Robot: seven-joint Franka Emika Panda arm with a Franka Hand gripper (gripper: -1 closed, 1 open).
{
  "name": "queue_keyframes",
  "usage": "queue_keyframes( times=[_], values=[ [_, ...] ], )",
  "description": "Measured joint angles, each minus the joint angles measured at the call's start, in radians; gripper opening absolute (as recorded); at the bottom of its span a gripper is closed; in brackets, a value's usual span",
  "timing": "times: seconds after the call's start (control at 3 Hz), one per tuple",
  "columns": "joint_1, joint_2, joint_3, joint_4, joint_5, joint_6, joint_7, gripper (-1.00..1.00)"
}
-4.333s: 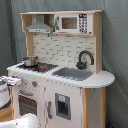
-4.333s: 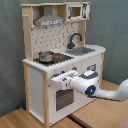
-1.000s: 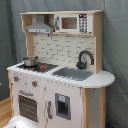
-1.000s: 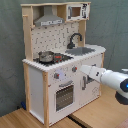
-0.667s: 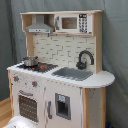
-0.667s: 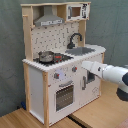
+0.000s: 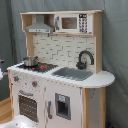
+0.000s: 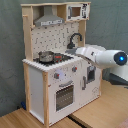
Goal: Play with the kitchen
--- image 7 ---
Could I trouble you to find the toy oven door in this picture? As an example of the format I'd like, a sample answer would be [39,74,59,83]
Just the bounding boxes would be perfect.
[18,90,41,124]

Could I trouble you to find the left red stove knob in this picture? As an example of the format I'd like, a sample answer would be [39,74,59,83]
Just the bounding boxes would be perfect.
[13,76,19,82]

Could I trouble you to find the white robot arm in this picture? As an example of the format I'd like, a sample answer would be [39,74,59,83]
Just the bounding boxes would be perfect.
[0,59,36,128]

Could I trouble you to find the small silver toy pot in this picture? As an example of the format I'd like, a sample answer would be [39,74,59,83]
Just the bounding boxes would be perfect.
[23,56,38,66]

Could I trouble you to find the right red stove knob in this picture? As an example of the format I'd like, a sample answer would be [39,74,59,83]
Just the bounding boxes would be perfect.
[32,81,38,87]

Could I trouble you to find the black toy faucet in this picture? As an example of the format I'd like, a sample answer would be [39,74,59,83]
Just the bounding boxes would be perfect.
[76,50,94,70]

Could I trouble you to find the white toy microwave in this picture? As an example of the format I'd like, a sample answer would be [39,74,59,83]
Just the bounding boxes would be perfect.
[55,14,92,33]

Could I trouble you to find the grey cabinet door handle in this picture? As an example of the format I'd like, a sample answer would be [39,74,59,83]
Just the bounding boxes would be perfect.
[47,101,52,119]

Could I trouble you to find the red stove knob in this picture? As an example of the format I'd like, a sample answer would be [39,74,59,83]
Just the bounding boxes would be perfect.
[32,81,38,87]
[13,76,19,82]

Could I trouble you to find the grey toy range hood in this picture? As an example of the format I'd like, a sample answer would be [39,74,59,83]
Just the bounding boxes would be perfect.
[25,15,54,34]

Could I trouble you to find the grey toy sink basin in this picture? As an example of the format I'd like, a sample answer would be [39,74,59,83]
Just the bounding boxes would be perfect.
[52,67,92,81]

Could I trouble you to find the wooden toy kitchen unit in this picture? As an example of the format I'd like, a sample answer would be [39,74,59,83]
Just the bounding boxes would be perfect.
[8,10,115,128]

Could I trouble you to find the grey toy ice dispenser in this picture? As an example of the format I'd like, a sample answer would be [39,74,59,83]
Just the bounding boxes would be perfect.
[55,93,71,120]

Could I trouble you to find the black toy stovetop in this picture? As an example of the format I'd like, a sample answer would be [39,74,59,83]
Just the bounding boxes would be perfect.
[20,62,56,73]

